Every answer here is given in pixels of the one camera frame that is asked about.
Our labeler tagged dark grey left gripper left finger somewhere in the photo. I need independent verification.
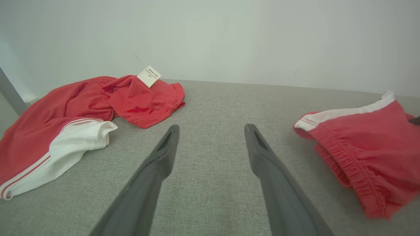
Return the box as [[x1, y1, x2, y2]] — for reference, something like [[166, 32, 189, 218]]
[[90, 125, 180, 236]]

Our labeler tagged pile of red garments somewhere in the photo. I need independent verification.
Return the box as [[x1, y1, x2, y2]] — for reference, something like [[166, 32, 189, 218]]
[[293, 90, 420, 219]]

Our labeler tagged grey fabric sofa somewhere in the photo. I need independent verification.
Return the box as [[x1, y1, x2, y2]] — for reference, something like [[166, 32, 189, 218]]
[[0, 79, 420, 236]]

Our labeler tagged red shirt with white sleeves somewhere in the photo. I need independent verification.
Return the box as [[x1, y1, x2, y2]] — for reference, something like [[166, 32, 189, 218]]
[[0, 66, 186, 200]]

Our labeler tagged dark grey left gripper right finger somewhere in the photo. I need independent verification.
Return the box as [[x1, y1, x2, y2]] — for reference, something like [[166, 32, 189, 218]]
[[244, 124, 333, 236]]

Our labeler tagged grey metal bar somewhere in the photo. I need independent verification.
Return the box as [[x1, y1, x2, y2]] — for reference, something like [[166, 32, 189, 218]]
[[0, 67, 28, 115]]

